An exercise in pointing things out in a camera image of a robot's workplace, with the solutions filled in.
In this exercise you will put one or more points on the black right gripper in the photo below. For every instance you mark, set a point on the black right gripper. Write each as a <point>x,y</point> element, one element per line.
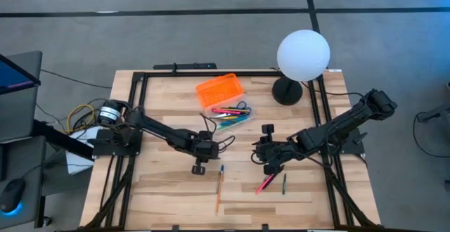
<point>274,151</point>

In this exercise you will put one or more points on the white globe table lamp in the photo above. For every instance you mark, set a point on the white globe table lamp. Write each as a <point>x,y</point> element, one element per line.
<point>303,54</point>

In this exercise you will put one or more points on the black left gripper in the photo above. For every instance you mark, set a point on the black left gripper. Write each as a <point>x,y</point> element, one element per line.
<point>207,149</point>

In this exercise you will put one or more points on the blue highlighter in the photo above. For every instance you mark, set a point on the blue highlighter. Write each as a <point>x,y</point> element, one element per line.
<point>233,121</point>

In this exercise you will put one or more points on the gray desk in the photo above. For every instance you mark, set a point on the gray desk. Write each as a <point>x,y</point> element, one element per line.
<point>21,119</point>

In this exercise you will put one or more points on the black computer mouse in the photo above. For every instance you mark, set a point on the black computer mouse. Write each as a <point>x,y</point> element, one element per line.
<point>12,193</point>

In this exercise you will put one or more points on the black mount bar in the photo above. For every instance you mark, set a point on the black mount bar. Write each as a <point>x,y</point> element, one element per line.
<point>184,66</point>

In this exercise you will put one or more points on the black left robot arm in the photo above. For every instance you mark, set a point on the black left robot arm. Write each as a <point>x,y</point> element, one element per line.
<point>165,133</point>

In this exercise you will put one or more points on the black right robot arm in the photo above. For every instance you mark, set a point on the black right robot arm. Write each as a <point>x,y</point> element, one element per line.
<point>337,124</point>

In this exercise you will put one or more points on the white paper sheet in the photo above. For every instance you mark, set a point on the white paper sheet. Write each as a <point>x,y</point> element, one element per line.
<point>79,163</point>

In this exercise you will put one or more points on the clear box with orange lid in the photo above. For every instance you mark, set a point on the clear box with orange lid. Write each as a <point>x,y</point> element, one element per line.
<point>219,90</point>

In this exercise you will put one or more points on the black aluminium table frame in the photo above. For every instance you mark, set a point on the black aluminium table frame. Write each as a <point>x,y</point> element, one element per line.
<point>211,74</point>

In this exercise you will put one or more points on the black clamp bracket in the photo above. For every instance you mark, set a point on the black clamp bracket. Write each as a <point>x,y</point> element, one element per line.
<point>265,228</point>
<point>175,228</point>

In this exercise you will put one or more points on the pink highlighter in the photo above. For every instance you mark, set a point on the pink highlighter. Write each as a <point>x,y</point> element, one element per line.
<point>225,111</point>

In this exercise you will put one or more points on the yellow highlighter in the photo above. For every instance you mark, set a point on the yellow highlighter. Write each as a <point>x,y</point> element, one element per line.
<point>230,117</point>

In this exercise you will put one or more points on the orange pencil with blue cap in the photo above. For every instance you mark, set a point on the orange pencil with blue cap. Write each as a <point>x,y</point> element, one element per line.
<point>219,195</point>

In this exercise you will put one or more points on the black support beam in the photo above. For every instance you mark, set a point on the black support beam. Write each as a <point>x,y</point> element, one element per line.
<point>59,138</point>

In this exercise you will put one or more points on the monitor with blue screen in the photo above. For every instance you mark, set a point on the monitor with blue screen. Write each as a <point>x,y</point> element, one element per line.
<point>12,77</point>

